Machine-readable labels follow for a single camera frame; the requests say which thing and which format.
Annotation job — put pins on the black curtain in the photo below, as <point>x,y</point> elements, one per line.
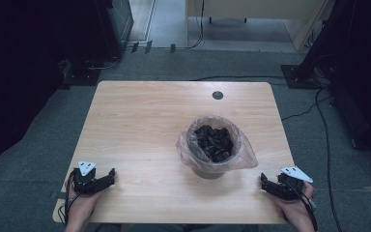
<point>16,71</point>
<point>360,64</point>

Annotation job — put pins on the person's right hand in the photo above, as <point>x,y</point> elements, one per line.
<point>294,208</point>

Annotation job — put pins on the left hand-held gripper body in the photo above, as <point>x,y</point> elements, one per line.
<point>88,183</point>

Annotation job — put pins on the round black table grommet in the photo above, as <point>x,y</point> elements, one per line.
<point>217,95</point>

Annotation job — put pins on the dark glass cabinet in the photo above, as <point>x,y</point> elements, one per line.
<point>120,19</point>

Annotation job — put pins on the black stand base plate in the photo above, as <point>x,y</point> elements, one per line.
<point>83,77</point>
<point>299,77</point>

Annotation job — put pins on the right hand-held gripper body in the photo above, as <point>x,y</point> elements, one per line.
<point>286,187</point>

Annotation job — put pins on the person's left hand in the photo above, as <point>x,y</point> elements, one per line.
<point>82,203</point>

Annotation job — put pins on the bin with clear plastic bag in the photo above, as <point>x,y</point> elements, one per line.
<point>248,154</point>

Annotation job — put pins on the grey trash bin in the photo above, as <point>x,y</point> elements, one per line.
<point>211,174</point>

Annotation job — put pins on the crumpled black plastic bag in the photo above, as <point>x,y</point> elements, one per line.
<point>214,143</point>

